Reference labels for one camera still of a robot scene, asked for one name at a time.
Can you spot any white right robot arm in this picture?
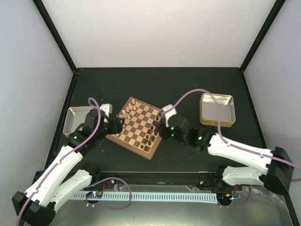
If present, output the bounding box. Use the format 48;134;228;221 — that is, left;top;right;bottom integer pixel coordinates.
158;114;294;195

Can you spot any black corner frame post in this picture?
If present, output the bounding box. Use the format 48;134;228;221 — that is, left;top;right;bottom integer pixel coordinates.
32;0;79;75
239;0;286;73

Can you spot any wooden chess board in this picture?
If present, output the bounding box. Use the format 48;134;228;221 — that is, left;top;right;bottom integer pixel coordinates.
106;97;163;160

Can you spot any gold metal tin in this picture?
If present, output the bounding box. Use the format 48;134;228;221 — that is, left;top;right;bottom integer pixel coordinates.
200;93;236;127

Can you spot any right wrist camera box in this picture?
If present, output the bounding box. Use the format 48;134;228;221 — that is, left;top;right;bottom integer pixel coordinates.
161;104;177;128

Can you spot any black right corner frame post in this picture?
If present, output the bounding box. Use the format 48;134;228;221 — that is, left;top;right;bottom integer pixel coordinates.
239;0;286;73

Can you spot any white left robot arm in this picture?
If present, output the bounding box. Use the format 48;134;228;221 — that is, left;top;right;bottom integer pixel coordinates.
12;104;124;226

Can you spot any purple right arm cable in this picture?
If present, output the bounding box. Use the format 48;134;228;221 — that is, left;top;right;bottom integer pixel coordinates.
164;89;301;209

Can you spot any white slotted cable duct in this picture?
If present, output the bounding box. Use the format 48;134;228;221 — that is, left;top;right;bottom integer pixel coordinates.
70;191;217;204

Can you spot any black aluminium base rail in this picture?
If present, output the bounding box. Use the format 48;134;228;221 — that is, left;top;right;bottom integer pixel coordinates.
35;171;294;226

